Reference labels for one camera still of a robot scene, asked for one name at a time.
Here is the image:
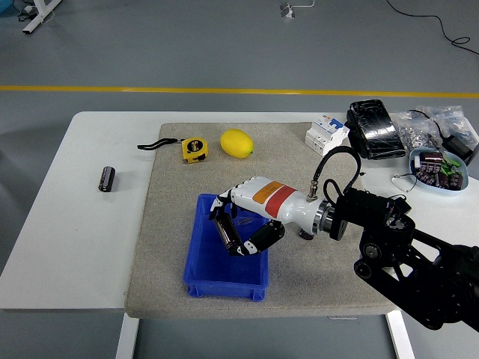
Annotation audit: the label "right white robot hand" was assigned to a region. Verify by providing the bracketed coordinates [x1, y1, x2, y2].
[208, 175, 320, 257]

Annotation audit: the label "plain black cylindrical battery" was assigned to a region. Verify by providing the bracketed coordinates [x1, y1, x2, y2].
[213, 215, 242, 254]

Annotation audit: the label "blue plastic box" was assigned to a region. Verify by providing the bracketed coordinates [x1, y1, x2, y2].
[182, 193, 270, 301]

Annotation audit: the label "yellow lemon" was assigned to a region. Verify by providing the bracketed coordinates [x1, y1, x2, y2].
[219, 128, 254, 159]

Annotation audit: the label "white circuit breaker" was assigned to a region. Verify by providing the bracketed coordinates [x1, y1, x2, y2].
[304, 116, 350, 157]

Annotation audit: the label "grey-brown mat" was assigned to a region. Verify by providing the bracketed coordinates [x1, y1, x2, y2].
[123, 122, 400, 319]

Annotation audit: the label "yellow tape measure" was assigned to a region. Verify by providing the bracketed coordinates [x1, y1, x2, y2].
[136, 137, 210, 165]

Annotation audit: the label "glossy black wrapped case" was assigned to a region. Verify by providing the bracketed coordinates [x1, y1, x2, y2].
[346, 99, 408, 160]

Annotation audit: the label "clear bag of metal nuts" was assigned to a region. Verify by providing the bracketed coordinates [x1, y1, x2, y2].
[394, 110, 442, 150]

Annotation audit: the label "large maroon capacitor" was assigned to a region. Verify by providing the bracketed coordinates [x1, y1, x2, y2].
[418, 151, 445, 176]

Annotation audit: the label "white table leg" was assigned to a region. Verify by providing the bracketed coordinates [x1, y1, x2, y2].
[115, 312, 140, 359]
[386, 310, 415, 359]

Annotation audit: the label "black power adapter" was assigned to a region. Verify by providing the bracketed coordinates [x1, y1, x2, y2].
[441, 134, 475, 165]

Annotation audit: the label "light blue bowl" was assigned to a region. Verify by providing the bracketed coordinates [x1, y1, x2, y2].
[409, 148, 471, 196]

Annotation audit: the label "clear bag of small parts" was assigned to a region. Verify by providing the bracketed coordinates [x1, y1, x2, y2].
[417, 105, 479, 150]

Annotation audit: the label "silver floor socket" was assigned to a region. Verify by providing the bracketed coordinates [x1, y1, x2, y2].
[279, 0, 315, 19]

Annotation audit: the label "thin white wire loop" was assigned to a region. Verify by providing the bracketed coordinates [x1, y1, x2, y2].
[391, 174, 418, 194]

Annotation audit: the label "black floor cable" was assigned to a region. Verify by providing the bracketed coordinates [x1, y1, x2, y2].
[385, 0, 479, 57]

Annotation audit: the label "white desk frame leg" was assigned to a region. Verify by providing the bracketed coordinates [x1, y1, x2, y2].
[22, 0, 63, 35]

